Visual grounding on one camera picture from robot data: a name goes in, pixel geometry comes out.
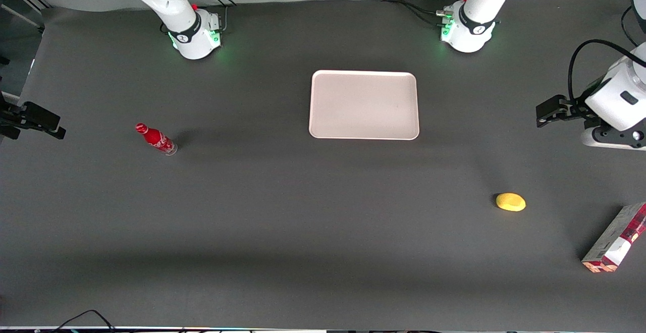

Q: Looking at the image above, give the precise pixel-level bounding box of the red tartan cookie box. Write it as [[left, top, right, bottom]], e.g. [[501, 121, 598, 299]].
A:
[[581, 202, 646, 273]]

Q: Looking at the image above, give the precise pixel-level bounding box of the red cola bottle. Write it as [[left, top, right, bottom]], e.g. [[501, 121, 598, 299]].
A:
[[135, 123, 178, 156]]

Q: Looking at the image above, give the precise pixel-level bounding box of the yellow lemon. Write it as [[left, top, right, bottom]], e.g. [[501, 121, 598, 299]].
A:
[[496, 192, 527, 212]]

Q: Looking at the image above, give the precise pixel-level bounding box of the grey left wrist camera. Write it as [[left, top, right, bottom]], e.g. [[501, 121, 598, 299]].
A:
[[580, 125, 646, 150]]

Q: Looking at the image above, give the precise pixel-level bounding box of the pale pink rectangular tray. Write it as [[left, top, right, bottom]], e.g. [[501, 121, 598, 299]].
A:
[[309, 70, 420, 141]]

